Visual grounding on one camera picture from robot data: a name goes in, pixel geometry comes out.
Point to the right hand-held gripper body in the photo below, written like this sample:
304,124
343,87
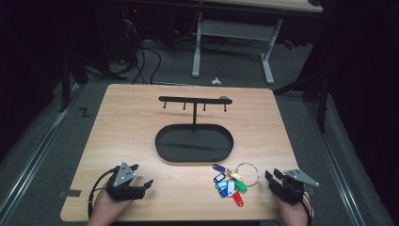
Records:
293,188

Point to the person's right hand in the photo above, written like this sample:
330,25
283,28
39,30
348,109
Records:
293,215

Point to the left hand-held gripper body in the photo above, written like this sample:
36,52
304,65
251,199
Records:
120,188

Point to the black zigzag tape mark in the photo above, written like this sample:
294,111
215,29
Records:
84,112

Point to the black tape strip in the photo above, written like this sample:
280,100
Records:
74,193

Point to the desk with white metal legs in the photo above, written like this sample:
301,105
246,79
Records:
236,29

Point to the small red object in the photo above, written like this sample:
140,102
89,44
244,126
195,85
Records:
289,44

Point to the black key rack with tray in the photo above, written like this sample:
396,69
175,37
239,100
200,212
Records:
194,144

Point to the black metal stand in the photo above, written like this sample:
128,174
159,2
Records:
323,100
66,84

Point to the small white object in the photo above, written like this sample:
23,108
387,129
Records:
216,81

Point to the metal floor rail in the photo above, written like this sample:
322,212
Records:
335,166
31,161

